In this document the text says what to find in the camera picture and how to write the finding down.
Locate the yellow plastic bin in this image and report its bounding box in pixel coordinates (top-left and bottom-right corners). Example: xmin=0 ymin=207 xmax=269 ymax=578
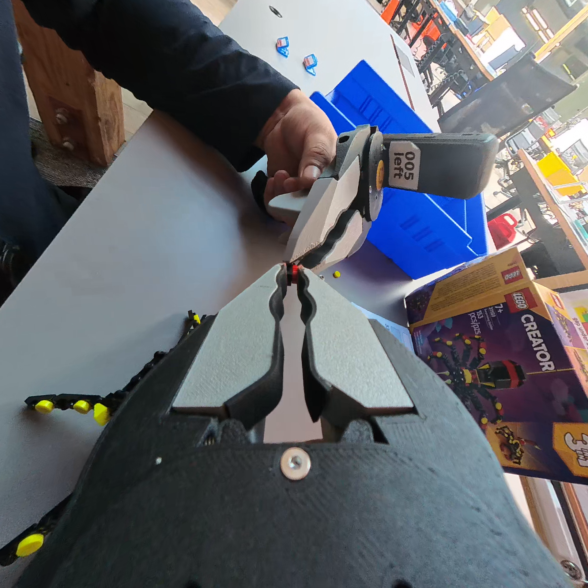
xmin=537 ymin=152 xmax=588 ymax=197

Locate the red plastic container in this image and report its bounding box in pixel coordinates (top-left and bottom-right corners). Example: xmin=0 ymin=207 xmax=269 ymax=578
xmin=487 ymin=213 xmax=518 ymax=250

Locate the wooden post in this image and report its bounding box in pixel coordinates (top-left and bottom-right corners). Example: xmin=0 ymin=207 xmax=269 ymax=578
xmin=11 ymin=0 xmax=126 ymax=167

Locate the metal storage rack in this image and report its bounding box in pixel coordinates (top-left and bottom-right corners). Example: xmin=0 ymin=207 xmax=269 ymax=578
xmin=381 ymin=0 xmax=497 ymax=115

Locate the lego instruction booklet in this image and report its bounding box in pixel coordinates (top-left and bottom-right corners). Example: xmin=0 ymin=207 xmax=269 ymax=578
xmin=351 ymin=301 xmax=414 ymax=352

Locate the person's left hand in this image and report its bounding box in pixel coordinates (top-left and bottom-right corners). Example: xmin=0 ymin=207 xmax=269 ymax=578
xmin=255 ymin=89 xmax=339 ymax=227

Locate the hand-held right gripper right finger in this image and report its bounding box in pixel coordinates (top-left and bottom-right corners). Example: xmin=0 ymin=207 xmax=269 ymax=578
xmin=298 ymin=267 xmax=415 ymax=423

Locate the person's dark clothed body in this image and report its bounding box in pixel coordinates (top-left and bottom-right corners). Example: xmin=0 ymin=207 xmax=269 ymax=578
xmin=0 ymin=0 xmax=88 ymax=304

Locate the black angled panel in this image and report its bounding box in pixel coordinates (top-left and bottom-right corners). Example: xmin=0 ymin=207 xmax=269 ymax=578
xmin=438 ymin=54 xmax=578 ymax=138

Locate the purple yellow lego box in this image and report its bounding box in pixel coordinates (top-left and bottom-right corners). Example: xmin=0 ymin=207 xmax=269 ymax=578
xmin=403 ymin=247 xmax=588 ymax=486

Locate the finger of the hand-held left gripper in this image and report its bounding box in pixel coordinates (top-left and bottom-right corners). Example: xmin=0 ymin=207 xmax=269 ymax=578
xmin=281 ymin=155 xmax=364 ymax=265
xmin=302 ymin=213 xmax=374 ymax=273

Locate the blue plastic bin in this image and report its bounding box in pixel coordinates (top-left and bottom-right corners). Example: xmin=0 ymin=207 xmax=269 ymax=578
xmin=309 ymin=60 xmax=491 ymax=280

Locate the black yellow lego creature model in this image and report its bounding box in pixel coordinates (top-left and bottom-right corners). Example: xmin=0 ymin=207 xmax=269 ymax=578
xmin=0 ymin=310 xmax=208 ymax=567

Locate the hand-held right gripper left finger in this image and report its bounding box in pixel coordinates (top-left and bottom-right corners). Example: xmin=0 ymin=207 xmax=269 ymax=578
xmin=171 ymin=263 xmax=288 ymax=431

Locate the person's left forearm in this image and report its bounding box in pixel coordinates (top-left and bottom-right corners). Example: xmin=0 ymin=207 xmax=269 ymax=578
xmin=21 ymin=0 xmax=300 ymax=173

